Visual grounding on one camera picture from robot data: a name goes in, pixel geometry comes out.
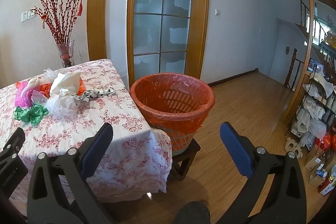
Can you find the pink plastic bag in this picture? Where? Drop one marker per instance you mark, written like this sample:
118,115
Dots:
22,94

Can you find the white plastic bag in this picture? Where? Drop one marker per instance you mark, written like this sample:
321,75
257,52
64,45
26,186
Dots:
313,127

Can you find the wooden wall trim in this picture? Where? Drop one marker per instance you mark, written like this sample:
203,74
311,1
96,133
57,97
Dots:
95,16

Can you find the floral tablecloth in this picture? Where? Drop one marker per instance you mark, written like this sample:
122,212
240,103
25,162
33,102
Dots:
118,121

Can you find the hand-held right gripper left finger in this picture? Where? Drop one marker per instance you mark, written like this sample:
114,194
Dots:
97,145

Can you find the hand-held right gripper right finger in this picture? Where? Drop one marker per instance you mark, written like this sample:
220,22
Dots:
233,145

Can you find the brown cardboard box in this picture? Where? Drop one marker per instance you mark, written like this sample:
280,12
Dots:
315,163

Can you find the frosted glass sliding door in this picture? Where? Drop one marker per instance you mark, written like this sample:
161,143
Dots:
162,16

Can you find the small orange plastic bag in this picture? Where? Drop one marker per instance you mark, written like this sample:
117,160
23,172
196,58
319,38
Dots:
44,88

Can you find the small clear plastic bag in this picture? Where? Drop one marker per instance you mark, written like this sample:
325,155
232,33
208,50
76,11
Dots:
50,73

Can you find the green plastic bag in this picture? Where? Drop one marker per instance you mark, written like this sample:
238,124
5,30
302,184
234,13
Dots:
34,112

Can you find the person's trouser leg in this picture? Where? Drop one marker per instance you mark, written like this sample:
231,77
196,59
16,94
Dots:
193,213

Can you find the red and white box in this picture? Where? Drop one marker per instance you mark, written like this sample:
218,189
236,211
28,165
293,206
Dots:
328,183

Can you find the black and white wrapper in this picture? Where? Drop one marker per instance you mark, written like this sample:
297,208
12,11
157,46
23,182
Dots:
89,95

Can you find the white light switch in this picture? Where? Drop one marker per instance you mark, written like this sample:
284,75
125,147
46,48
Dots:
217,12

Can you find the staircase with railing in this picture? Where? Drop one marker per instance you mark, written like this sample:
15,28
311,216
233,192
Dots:
305,19

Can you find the orange plastic laundry basket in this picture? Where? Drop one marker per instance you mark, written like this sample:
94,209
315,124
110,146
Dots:
179,142

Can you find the wooden newel post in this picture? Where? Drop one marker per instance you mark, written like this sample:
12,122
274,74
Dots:
290,69

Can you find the white wall switch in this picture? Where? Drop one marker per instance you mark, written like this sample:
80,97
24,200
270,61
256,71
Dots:
31,14

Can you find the white foam piece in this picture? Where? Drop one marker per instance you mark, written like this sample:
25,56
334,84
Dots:
293,147

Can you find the small red hanging ornament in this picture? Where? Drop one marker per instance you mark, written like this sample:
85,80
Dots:
43,18

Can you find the white wall socket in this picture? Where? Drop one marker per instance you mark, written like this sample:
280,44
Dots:
25,16

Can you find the red gift bag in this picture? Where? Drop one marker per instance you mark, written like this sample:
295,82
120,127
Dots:
326,141

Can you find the large clear plastic bag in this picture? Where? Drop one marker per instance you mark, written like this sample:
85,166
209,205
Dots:
60,106

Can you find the wooden door frame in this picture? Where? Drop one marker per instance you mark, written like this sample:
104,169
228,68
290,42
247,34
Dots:
199,29

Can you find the dark wooden baseboard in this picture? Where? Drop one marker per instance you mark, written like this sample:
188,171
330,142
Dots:
236,77

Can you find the dark wooden stool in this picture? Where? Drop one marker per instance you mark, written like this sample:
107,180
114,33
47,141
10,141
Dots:
187,158

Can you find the glass vase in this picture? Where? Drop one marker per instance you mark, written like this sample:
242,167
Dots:
65,53

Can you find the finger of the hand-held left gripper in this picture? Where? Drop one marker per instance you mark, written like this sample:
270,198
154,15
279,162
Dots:
14,142

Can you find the orange bin liner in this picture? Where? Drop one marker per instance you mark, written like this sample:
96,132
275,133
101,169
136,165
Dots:
170,113

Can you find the red berry branches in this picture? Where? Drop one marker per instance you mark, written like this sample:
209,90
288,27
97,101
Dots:
60,16

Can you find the metal shelf rack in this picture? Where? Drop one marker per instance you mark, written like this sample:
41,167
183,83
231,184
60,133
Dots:
325,106

